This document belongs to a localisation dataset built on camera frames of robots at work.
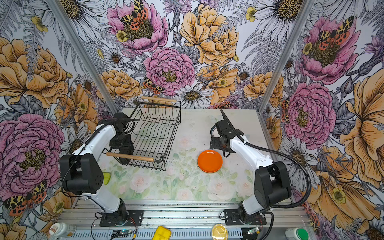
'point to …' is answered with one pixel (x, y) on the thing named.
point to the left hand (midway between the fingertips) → (122, 150)
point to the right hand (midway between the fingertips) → (220, 150)
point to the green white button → (296, 233)
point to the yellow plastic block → (162, 233)
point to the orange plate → (209, 161)
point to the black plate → (126, 150)
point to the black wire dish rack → (146, 139)
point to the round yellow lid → (219, 232)
